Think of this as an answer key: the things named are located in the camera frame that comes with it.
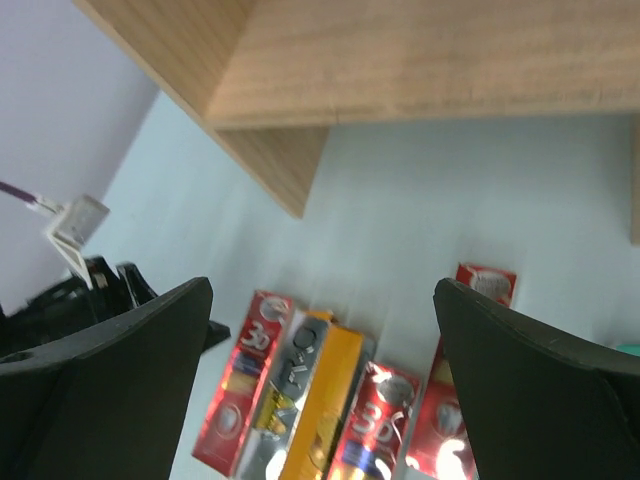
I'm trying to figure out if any silver yellow toothpaste box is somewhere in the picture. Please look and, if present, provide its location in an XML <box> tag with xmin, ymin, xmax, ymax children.
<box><xmin>234</xmin><ymin>311</ymin><xmax>376</xmax><ymax>479</ymax></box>

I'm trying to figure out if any red 3d toothpaste box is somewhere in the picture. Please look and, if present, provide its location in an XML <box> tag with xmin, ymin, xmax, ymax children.
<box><xmin>405</xmin><ymin>263</ymin><xmax>517</xmax><ymax>479</ymax></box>
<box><xmin>192</xmin><ymin>290</ymin><xmax>295</xmax><ymax>478</ymax></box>
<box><xmin>327</xmin><ymin>362</ymin><xmax>420</xmax><ymax>480</ymax></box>

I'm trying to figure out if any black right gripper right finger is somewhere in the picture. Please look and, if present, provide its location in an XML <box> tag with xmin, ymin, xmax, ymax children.
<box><xmin>433</xmin><ymin>279</ymin><xmax>639</xmax><ymax>479</ymax></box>

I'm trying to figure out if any wooden two-tier shelf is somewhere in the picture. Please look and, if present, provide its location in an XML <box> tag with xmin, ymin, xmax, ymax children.
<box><xmin>79</xmin><ymin>1</ymin><xmax>639</xmax><ymax>218</ymax></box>

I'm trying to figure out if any middle red 3D toothpaste box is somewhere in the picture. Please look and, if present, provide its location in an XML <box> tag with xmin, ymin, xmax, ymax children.
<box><xmin>327</xmin><ymin>362</ymin><xmax>420</xmax><ymax>480</ymax></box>

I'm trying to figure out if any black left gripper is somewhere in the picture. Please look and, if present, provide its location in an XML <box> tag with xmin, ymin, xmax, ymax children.
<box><xmin>1</xmin><ymin>256</ymin><xmax>160</xmax><ymax>360</ymax></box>

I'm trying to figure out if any upper red 3D toothpaste box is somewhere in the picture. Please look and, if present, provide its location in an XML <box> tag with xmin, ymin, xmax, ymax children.
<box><xmin>405</xmin><ymin>263</ymin><xmax>517</xmax><ymax>479</ymax></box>

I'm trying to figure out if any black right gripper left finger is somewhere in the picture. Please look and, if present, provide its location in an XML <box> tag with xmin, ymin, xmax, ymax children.
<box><xmin>1</xmin><ymin>277</ymin><xmax>213</xmax><ymax>479</ymax></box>

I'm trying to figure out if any left red 3D toothpaste box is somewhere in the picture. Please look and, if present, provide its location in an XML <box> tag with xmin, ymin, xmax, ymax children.
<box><xmin>192</xmin><ymin>290</ymin><xmax>295</xmax><ymax>478</ymax></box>

